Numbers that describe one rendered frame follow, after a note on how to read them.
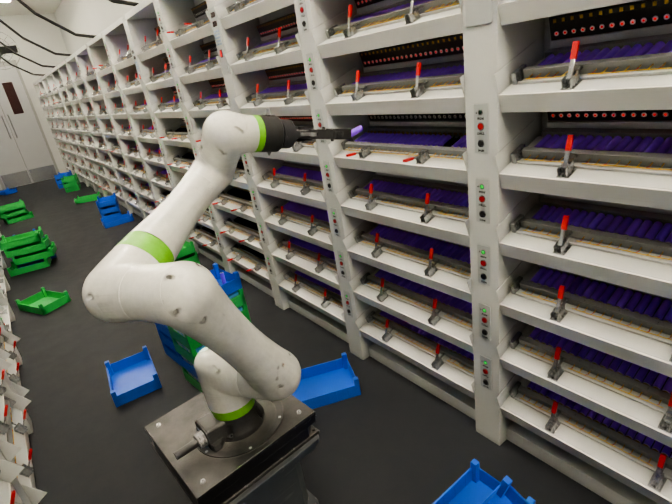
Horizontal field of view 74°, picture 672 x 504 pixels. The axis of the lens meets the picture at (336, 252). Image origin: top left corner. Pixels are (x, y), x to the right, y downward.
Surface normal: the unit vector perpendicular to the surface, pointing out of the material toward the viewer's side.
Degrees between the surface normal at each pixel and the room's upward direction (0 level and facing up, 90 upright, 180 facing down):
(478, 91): 90
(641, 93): 108
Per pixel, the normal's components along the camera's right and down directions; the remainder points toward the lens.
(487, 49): -0.78, 0.34
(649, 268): -0.38, -0.76
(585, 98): -0.70, 0.61
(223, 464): -0.17, -0.91
